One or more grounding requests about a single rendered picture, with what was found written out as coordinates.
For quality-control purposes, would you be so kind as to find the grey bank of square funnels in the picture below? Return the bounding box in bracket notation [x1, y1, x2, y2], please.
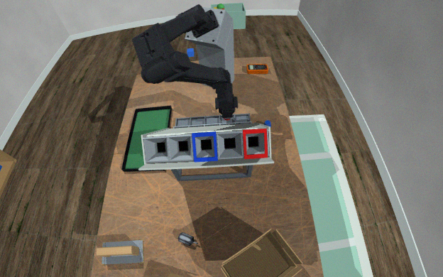
[138, 113, 274, 170]

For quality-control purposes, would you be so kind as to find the blue square band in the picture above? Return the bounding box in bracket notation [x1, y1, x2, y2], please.
[192, 131, 218, 162]

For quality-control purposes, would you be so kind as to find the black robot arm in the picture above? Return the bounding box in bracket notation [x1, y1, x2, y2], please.
[132, 4, 234, 119]

